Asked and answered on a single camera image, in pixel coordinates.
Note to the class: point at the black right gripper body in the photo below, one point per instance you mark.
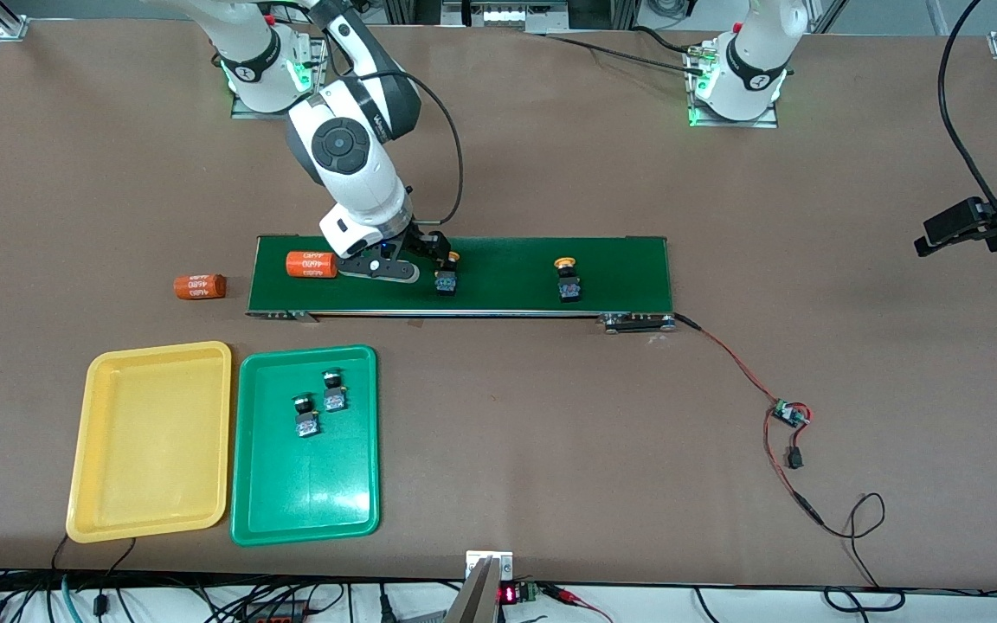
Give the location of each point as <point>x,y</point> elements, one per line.
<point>420,240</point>

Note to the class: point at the green push button switch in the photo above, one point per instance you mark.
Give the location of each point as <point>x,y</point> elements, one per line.
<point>306,421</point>
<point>334,396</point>

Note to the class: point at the orange cylinder with 4680 print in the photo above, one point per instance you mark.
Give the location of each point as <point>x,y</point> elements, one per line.
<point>200,286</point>
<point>310,264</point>

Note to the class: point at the red black electrical box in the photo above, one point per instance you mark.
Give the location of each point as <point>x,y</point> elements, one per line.
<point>278,616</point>

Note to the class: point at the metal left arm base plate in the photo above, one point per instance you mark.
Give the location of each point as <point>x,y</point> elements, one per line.
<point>736,123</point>

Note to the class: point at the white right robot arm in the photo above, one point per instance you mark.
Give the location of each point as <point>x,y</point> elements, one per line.
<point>351,164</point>

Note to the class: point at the yellow push button switch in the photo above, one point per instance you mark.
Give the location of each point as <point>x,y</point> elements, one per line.
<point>569,285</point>
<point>447,279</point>

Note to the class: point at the red digit display module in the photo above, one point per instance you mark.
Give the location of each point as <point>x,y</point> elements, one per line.
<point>511,594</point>

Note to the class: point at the aluminium frame rack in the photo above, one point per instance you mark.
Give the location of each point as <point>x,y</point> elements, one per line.
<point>507,16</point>

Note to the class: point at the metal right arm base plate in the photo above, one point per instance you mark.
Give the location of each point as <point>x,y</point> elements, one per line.
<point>323,86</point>

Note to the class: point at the yellow plastic tray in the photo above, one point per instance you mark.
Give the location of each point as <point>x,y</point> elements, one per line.
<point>148,441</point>

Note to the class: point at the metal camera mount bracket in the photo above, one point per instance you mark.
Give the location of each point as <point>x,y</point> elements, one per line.
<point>481,588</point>

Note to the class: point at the small green circuit board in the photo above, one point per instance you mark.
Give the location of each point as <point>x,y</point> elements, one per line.
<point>788,414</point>

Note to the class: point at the green plastic tray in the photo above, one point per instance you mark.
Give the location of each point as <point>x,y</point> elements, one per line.
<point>304,484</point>

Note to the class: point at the green conveyor belt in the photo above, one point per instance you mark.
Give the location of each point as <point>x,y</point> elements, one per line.
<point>507,290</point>

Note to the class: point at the small black connector plug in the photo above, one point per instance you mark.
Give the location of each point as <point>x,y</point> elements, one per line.
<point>795,459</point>

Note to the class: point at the red clip lead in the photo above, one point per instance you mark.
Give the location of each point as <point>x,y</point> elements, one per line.
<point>572,597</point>

